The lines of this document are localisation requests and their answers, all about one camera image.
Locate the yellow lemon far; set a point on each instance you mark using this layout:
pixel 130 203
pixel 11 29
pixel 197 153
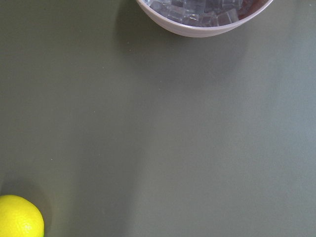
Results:
pixel 20 218

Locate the pink bowl with ice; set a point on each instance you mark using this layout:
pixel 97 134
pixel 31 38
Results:
pixel 202 32

